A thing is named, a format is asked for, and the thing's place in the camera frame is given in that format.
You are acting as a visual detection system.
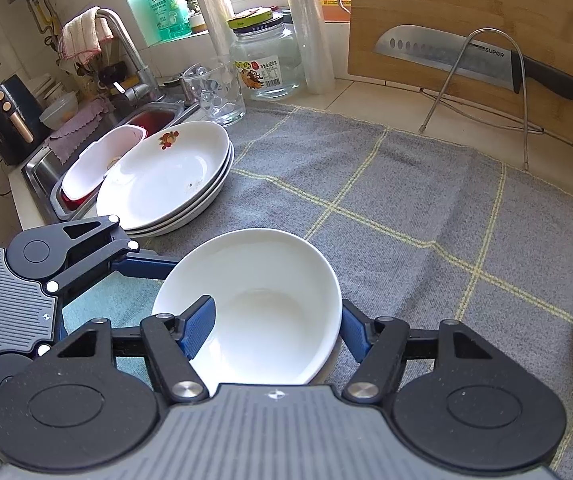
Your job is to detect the large glass jar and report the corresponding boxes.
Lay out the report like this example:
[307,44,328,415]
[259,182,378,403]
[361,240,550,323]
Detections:
[227,7,303,100]

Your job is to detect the metal faucet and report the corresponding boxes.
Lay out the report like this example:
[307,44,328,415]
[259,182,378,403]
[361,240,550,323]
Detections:
[94,9,164,106]

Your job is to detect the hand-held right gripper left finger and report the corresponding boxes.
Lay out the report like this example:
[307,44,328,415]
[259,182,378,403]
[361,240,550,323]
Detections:
[54,294,217,403]

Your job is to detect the large stained fruit print plate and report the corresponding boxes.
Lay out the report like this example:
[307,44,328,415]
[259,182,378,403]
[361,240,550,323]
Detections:
[116,145,234,233]

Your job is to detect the grey teal checked cloth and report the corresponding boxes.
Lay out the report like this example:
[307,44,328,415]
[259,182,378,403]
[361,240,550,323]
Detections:
[61,102,573,480]

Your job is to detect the green detergent bottle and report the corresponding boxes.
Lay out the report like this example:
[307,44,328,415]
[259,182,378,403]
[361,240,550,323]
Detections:
[142,0,193,41]

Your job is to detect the metal wire rack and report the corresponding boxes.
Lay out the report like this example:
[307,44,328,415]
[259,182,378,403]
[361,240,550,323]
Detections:
[419,28,544,171]

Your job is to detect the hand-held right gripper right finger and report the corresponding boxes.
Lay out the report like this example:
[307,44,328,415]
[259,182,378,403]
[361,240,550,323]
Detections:
[340,299,499,403]

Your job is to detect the white floral bowl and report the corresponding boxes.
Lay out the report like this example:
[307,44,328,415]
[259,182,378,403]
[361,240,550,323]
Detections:
[309,332,343,387]
[151,228,342,386]

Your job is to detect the red basin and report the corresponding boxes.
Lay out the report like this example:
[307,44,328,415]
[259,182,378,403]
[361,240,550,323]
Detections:
[59,112,177,211]

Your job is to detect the black handled kitchen knife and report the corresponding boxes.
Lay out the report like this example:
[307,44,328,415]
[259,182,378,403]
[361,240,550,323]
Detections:
[372,25,573,117]

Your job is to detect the small potted plant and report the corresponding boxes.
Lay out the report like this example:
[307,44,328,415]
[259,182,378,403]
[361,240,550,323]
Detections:
[185,0,207,34]

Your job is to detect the bamboo cutting board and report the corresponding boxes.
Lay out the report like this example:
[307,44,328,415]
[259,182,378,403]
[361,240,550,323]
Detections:
[347,0,573,158]

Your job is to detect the stainless steel sink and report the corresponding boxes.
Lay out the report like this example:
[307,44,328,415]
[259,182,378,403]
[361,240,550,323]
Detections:
[20,100,187,226]

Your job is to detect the pink striped towel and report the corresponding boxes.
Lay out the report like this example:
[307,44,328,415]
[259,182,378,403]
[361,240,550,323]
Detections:
[59,6,116,66]

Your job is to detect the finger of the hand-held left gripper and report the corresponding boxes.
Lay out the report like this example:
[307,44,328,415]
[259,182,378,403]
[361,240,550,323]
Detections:
[45,215,181,302]

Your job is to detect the clear plastic bowl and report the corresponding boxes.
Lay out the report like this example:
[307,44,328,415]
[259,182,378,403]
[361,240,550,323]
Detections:
[39,91,78,130]

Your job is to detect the purple dish cloth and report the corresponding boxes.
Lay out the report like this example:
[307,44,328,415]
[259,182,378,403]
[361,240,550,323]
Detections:
[46,97,117,163]

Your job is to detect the clear glass cup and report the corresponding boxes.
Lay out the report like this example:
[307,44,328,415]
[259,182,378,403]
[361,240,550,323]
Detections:
[182,57,246,127]

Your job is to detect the oval fruit print plate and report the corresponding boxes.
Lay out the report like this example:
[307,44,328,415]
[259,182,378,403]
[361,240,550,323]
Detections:
[95,121,230,226]

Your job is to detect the black air fryer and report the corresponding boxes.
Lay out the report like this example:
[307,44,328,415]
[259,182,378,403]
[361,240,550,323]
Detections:
[0,74,50,167]

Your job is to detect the white rectangular tray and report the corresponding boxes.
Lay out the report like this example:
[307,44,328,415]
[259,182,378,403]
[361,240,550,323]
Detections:
[61,126,147,200]

